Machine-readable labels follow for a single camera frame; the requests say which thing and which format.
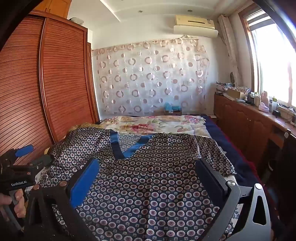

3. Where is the wooden slatted wardrobe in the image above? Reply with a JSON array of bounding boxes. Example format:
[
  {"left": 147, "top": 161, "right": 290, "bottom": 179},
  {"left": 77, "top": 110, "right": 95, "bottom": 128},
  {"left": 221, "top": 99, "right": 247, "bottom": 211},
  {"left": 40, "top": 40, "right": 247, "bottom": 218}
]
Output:
[{"left": 0, "top": 9, "right": 100, "bottom": 167}]

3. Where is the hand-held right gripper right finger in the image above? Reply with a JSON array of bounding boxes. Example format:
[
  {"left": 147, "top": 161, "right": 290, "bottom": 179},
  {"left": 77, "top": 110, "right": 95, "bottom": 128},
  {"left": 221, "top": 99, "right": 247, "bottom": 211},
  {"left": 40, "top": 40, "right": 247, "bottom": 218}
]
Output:
[{"left": 195, "top": 158, "right": 272, "bottom": 241}]

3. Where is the brown patterned blanket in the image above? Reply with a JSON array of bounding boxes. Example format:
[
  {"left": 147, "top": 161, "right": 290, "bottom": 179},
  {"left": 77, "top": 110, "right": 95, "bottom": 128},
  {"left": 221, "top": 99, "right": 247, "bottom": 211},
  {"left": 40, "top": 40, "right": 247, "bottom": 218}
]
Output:
[{"left": 79, "top": 122, "right": 102, "bottom": 129}]

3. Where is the navy blue blanket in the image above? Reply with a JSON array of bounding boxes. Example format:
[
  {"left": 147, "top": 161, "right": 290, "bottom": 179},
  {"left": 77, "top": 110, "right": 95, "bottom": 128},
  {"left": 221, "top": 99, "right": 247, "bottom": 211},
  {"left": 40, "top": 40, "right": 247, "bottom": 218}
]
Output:
[{"left": 201, "top": 115, "right": 259, "bottom": 186}]

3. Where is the pink floral blanket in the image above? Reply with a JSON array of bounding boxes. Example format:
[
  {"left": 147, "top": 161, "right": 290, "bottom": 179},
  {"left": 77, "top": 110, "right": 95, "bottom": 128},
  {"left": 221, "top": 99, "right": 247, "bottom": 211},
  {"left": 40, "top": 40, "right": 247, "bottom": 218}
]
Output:
[{"left": 99, "top": 115, "right": 212, "bottom": 139}]

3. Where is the sheer circle-patterned curtain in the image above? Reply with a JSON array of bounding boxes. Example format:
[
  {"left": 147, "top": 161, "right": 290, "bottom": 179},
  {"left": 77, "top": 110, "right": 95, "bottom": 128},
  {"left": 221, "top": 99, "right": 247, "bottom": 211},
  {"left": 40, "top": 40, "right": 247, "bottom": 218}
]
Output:
[{"left": 91, "top": 38, "right": 211, "bottom": 116}]

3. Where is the wooden framed window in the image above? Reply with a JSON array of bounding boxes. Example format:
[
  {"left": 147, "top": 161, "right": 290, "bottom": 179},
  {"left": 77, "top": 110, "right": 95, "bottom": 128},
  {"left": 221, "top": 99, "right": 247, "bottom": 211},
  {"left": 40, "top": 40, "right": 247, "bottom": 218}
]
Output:
[{"left": 240, "top": 5, "right": 296, "bottom": 107}]

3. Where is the person's left hand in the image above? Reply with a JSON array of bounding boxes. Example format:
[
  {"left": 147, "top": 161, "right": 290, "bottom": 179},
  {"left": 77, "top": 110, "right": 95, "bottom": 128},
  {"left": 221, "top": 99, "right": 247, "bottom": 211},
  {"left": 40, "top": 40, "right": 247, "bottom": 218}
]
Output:
[{"left": 0, "top": 189, "right": 27, "bottom": 219}]

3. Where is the white window curtain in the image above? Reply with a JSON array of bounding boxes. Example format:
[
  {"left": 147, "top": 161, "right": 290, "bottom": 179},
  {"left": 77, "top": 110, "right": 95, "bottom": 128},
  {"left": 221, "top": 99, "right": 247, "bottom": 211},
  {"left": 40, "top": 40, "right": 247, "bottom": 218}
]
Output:
[{"left": 217, "top": 14, "right": 243, "bottom": 88}]

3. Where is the navy medallion-patterned shirt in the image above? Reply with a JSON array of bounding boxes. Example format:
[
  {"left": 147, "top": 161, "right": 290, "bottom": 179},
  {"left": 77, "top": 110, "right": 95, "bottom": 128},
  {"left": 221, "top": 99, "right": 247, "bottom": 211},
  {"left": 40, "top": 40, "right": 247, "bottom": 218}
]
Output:
[{"left": 38, "top": 128, "right": 236, "bottom": 241}]

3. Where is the cream air conditioner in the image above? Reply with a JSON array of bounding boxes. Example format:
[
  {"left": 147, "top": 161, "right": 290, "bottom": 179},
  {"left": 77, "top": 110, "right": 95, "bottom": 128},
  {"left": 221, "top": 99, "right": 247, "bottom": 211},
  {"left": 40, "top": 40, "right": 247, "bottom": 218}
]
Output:
[{"left": 174, "top": 14, "right": 215, "bottom": 30}]

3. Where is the cardboard box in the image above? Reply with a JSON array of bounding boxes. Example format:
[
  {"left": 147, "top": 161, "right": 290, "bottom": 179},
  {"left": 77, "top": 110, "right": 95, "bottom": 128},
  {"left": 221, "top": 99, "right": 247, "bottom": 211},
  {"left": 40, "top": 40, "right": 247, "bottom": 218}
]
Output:
[{"left": 227, "top": 88, "right": 247, "bottom": 100}]

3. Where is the long wooden cabinet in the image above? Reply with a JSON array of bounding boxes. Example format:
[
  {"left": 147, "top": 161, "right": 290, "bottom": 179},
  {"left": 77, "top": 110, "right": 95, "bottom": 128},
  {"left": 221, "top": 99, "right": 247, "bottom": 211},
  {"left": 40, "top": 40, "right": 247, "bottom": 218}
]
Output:
[{"left": 213, "top": 91, "right": 296, "bottom": 176}]

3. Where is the wall air conditioner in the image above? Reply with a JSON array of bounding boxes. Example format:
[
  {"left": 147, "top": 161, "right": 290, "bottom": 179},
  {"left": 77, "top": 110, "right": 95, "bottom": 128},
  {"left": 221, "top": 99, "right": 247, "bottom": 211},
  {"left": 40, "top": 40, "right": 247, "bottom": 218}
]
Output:
[{"left": 173, "top": 25, "right": 219, "bottom": 39}]

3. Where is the small blue box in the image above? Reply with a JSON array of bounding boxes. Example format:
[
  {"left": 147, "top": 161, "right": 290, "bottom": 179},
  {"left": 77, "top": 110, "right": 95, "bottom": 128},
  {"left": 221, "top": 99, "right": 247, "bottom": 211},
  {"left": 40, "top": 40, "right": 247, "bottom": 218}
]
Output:
[{"left": 164, "top": 103, "right": 182, "bottom": 112}]

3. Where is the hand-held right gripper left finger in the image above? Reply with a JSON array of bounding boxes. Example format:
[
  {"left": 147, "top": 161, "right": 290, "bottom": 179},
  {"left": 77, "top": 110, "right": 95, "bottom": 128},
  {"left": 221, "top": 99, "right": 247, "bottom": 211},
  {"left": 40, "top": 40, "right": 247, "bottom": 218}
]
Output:
[{"left": 23, "top": 158, "right": 100, "bottom": 241}]

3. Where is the pink figurine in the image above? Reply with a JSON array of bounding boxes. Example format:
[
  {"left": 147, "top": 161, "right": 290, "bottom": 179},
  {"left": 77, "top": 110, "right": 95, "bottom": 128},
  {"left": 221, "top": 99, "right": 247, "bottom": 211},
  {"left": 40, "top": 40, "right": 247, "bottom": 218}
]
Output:
[{"left": 259, "top": 91, "right": 270, "bottom": 113}]

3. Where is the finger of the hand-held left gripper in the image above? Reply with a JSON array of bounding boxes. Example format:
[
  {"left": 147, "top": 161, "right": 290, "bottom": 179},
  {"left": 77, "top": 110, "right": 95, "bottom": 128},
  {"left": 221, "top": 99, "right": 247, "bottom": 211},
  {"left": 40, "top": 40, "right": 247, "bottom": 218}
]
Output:
[
  {"left": 29, "top": 154, "right": 54, "bottom": 172},
  {"left": 0, "top": 145, "right": 34, "bottom": 164}
]

